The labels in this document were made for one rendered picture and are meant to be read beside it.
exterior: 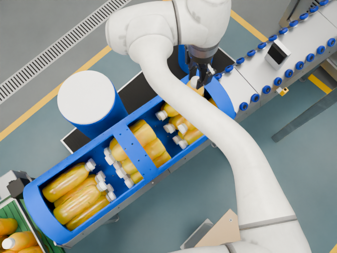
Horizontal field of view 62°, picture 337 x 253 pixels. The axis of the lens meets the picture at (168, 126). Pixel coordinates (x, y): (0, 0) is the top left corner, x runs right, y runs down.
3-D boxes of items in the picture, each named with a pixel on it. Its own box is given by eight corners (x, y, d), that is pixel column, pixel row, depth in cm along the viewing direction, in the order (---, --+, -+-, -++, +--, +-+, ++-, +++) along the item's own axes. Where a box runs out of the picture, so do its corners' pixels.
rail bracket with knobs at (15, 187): (38, 194, 135) (28, 193, 126) (25, 203, 134) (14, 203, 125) (29, 177, 138) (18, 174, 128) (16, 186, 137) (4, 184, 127)
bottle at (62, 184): (55, 202, 118) (96, 173, 121) (48, 204, 110) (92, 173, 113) (45, 187, 119) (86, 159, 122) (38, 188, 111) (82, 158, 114)
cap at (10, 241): (7, 236, 111) (5, 236, 110) (16, 240, 111) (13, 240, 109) (2, 246, 110) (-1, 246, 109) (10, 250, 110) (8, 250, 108)
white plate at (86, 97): (124, 81, 136) (124, 82, 137) (73, 62, 140) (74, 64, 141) (98, 132, 129) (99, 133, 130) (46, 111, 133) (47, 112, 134)
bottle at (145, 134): (145, 120, 113) (103, 149, 110) (155, 133, 110) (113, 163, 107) (148, 126, 120) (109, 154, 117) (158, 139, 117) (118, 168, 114)
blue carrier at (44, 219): (232, 129, 134) (239, 101, 108) (76, 245, 121) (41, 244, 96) (196, 90, 145) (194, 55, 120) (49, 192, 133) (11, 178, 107)
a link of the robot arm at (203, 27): (219, 12, 75) (170, 20, 74) (230, -36, 60) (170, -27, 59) (228, 47, 72) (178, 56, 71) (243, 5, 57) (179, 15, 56)
